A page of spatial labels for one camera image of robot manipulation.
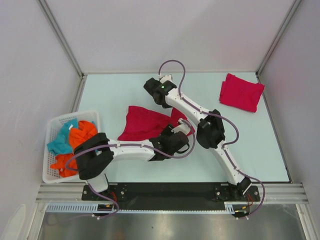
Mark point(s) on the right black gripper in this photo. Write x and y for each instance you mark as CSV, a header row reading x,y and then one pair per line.
x,y
166,106

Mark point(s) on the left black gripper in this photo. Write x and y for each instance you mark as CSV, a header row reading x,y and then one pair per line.
x,y
167,131

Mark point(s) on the magenta t shirt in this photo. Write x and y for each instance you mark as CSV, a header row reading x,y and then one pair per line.
x,y
144,124
241,94

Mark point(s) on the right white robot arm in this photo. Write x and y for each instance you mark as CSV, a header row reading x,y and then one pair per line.
x,y
210,131

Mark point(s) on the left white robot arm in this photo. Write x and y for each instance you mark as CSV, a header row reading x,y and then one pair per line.
x,y
93,156

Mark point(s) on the folded magenta t shirt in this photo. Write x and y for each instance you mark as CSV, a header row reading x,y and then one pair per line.
x,y
241,94

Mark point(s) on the orange t shirt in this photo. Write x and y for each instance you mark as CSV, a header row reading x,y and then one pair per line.
x,y
60,165

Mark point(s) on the white plastic laundry basket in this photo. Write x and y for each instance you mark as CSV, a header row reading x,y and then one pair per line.
x,y
51,176

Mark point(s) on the teal t shirt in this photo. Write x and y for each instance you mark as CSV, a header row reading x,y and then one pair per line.
x,y
72,134

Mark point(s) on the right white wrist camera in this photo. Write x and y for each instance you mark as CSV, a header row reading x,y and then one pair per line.
x,y
164,78

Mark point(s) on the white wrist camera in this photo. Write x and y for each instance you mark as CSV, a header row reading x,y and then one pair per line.
x,y
184,127
164,78

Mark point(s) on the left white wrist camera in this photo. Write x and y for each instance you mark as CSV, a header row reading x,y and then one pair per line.
x,y
184,127

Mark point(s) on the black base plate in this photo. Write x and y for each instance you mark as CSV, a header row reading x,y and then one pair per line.
x,y
178,194

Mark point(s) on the grey slotted cable duct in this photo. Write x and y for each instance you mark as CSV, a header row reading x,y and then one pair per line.
x,y
106,208

